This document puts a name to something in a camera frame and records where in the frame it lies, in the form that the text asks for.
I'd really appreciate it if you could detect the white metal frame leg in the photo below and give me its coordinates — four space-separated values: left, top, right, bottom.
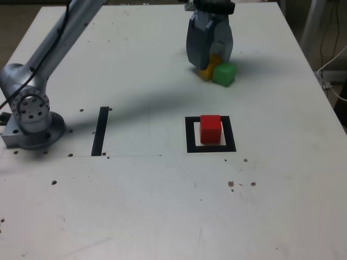
299 0 330 49

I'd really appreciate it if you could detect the red cube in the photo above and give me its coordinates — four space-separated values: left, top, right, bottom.
200 114 223 144

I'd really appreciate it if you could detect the yellow cube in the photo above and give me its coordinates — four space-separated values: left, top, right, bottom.
199 53 223 81

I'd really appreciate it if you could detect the black tape square outline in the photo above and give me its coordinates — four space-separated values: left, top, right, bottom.
184 115 237 154

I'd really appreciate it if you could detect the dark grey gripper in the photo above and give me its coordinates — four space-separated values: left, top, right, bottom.
185 10 235 71

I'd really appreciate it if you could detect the white cable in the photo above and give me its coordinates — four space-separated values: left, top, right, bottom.
316 45 347 101

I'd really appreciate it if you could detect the black tape strip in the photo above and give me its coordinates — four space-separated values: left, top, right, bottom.
91 106 110 157

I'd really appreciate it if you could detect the green cube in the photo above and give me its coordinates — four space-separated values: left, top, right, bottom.
212 62 236 88

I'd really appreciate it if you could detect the thin black cable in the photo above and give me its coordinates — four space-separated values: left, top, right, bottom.
319 0 342 67

